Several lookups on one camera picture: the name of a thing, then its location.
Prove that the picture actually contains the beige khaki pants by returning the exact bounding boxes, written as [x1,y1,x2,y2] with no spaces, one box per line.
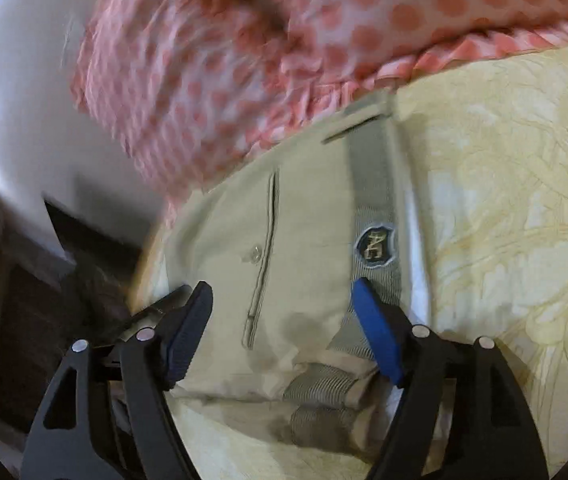
[155,92,430,458]

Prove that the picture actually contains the dark television screen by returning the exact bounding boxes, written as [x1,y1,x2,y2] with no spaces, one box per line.
[44,200,141,274]

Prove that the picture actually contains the yellow floral bed sheet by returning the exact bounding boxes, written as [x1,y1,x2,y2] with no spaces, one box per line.
[142,47,568,479]

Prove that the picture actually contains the pink polka dot pillow front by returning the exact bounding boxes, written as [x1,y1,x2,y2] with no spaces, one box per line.
[70,0,366,196]

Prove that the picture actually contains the pink polka dot pillow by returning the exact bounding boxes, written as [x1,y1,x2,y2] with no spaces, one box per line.
[276,0,568,84]
[70,0,366,196]

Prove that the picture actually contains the pink polka dot pillow rear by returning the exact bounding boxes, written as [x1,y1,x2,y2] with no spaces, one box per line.
[276,0,568,84]

